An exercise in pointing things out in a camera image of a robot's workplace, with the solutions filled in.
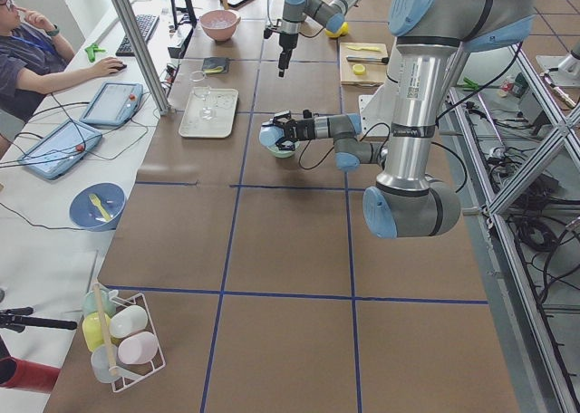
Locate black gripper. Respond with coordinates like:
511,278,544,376
277,32,297,78
272,110,314,151

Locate light blue cup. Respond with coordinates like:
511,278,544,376
259,122,285,148

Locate mint green bowl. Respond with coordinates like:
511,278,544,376
267,141,300,159

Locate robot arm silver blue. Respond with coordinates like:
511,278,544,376
259,0,535,238
264,0,362,78

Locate pink bowl of ice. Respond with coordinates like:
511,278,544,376
199,9,241,42

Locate blue bowl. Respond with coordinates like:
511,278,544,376
69,182,126,232

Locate yellow lemon back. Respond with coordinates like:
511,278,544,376
324,22,349,39

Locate halved lemon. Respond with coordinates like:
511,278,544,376
352,63,366,76

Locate grey folded cloth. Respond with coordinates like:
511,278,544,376
201,57,229,74

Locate cream bear tray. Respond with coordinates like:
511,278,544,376
178,87,238,139

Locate clear stemmed glass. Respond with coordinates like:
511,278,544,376
189,70,215,120

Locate yellow plastic knife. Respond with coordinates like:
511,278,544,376
348,46,382,53

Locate wooden cutting board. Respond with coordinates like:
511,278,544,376
339,43,389,86

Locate black keyboard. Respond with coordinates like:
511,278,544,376
115,14,160,57

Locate teach pendant far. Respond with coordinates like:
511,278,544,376
80,82,144,128

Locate teach pendant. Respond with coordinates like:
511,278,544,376
80,82,144,128
17,119,102,180

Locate yellow plastic fork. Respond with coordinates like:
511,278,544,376
89,193,111,222

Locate teach pendant near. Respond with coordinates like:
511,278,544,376
17,119,102,180

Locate person at desk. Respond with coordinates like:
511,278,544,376
1,0,126,122

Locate white cup in rack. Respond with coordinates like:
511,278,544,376
109,305,149,339

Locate pink cup in rack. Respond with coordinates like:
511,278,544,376
118,331,159,365

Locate green cup in rack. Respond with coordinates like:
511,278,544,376
82,289,118,318

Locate white cup drying rack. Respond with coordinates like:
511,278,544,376
82,283,166,393

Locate yellow cup in rack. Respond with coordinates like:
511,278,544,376
82,312,104,352

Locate red cylinder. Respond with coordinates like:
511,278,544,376
1,341,60,394

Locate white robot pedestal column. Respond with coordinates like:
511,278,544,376
357,45,404,136

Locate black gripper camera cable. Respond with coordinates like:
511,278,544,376
296,122,391,169

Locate aluminium frame post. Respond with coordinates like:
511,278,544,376
111,0,170,116

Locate black camera tripod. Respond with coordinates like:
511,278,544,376
1,307,78,333

